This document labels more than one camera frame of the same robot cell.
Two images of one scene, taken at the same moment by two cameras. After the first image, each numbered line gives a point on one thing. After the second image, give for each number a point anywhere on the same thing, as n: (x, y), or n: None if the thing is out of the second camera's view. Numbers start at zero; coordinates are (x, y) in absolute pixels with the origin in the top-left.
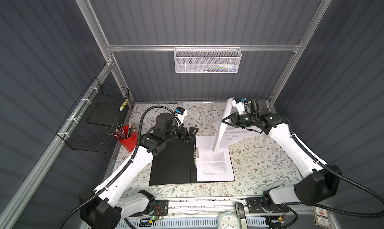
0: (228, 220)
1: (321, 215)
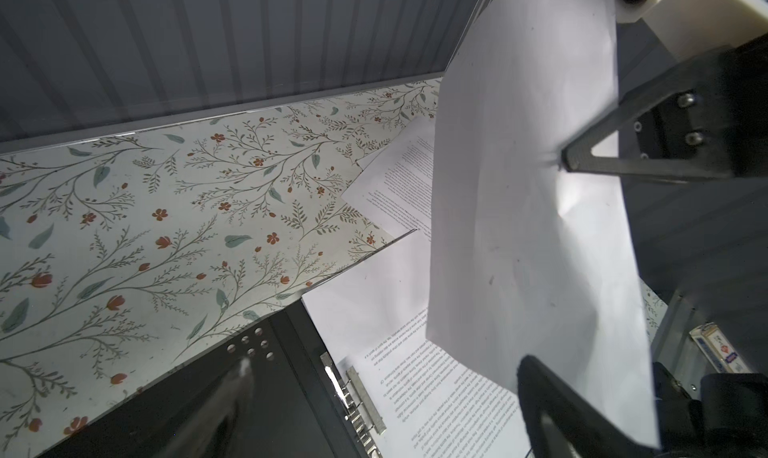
0: None
1: (718, 351)
